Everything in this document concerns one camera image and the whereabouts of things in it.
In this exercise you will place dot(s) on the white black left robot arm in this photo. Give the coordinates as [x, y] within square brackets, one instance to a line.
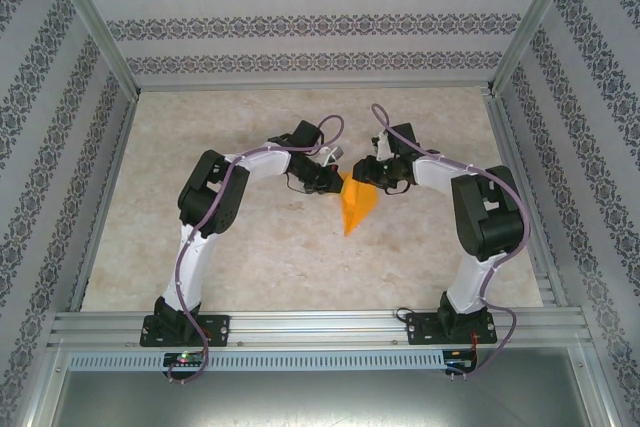
[197, 267]

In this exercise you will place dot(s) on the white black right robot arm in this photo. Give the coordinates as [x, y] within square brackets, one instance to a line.
[485, 227]

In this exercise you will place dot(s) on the grey metal sheet panel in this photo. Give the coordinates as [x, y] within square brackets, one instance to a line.
[320, 402]

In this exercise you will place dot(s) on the aluminium side rail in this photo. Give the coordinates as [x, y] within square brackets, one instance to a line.
[106, 197]
[506, 147]

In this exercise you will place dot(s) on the aluminium mounting rail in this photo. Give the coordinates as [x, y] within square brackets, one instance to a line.
[320, 327]

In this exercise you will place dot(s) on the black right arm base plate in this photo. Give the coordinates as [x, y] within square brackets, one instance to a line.
[417, 329]

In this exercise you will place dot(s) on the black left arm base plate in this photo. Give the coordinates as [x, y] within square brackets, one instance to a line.
[217, 329]

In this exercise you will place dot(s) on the aluminium frame post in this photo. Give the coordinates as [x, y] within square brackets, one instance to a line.
[42, 387]
[89, 12]
[607, 387]
[536, 12]

